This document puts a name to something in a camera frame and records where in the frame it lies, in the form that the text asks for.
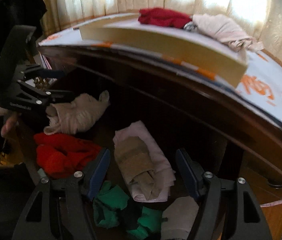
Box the person's left hand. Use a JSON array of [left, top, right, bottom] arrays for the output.
[[0, 101, 19, 138]]

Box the grey beige underwear in drawer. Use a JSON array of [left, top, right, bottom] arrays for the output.
[[161, 196, 199, 239]]

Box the white cloth with orange print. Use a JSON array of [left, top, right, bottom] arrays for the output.
[[39, 20, 282, 126]]

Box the light pink folded underwear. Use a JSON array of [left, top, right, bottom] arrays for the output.
[[113, 121, 175, 203]]

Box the beige dotted underwear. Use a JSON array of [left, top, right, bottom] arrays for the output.
[[43, 91, 110, 135]]

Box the bright red underwear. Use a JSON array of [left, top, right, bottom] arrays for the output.
[[34, 133, 102, 179]]

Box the dark red underwear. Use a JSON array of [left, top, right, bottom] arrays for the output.
[[138, 8, 191, 29]]

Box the black hanging coat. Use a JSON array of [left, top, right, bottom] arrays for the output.
[[0, 0, 48, 55]]

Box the pale pink underwear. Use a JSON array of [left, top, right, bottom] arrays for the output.
[[183, 14, 264, 52]]

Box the tan knitted underwear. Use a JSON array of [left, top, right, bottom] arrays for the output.
[[114, 137, 161, 201]]

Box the green underwear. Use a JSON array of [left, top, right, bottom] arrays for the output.
[[93, 181, 162, 239]]

